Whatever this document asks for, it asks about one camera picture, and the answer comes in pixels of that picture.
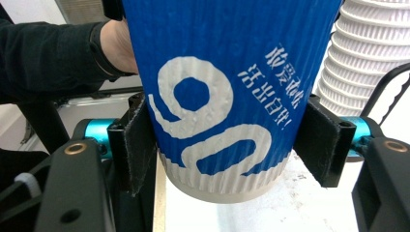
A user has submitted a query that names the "aluminium rail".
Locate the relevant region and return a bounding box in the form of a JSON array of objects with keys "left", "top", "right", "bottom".
[{"left": 53, "top": 86, "right": 145, "bottom": 109}]

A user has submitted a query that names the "black metal stand with cables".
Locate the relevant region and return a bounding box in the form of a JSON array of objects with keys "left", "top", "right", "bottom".
[{"left": 16, "top": 99, "right": 72, "bottom": 155}]

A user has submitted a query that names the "black wristband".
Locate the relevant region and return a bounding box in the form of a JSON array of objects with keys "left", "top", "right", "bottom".
[{"left": 89, "top": 20, "right": 138, "bottom": 82}]

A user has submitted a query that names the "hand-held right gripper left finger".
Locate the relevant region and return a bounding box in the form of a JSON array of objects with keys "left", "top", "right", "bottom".
[{"left": 84, "top": 92, "right": 160, "bottom": 198}]

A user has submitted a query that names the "white table mat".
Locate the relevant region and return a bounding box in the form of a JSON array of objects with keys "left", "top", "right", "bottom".
[{"left": 163, "top": 73, "right": 410, "bottom": 232}]

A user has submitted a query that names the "blue paper cup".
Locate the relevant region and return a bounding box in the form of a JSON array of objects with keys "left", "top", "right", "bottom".
[{"left": 121, "top": 0, "right": 343, "bottom": 205}]

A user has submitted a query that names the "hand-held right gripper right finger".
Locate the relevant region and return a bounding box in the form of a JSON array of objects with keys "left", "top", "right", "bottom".
[{"left": 293, "top": 94, "right": 372, "bottom": 189}]

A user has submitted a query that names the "stack of white ribbed cups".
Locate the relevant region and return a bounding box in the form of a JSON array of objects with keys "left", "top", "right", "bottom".
[{"left": 314, "top": 0, "right": 410, "bottom": 118}]

